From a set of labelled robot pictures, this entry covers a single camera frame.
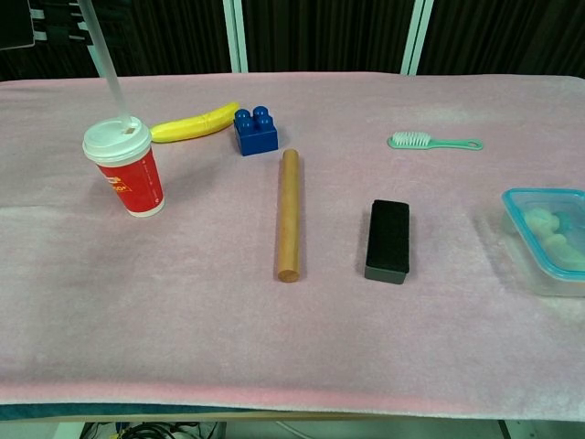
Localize left black grey robot hand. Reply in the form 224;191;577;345
0;0;96;51

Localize translucent plastic straw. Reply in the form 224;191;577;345
76;0;133;133

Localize red paper cup white lid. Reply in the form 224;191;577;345
81;116;166;219

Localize yellow toy banana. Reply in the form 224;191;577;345
150;101;240;145

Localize blue toy building block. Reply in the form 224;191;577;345
233;105;280;157

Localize wooden rolling pin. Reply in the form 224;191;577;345
274;148;303;284

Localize pink tablecloth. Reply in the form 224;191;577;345
0;71;585;422

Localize mint green brush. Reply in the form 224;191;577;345
387;131;484;152

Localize black whiteboard eraser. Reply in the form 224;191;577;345
364;198;411;285

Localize clear container with blue rim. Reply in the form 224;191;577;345
501;187;585;298

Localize cream toy inside container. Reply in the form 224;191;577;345
520;205;585;271

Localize white frame post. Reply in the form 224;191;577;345
399;0;434;76
221;0;250;74

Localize black floor cables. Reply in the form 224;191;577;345
83;421;221;439

